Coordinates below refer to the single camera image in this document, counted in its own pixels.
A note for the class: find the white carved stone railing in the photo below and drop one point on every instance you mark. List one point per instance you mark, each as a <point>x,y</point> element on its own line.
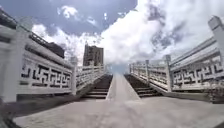
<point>40,71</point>
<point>186,73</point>

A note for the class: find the tall brown building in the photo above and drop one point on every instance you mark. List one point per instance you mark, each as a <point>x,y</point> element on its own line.
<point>93,55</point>

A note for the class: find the dark building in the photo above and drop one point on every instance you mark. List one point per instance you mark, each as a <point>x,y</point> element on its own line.
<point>56,48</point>

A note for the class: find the grey stone ramp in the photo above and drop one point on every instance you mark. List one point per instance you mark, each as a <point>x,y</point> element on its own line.
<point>120,89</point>

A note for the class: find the dark stone stairs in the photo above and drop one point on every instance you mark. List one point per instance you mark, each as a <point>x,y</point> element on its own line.
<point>140,86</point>
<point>97,88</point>

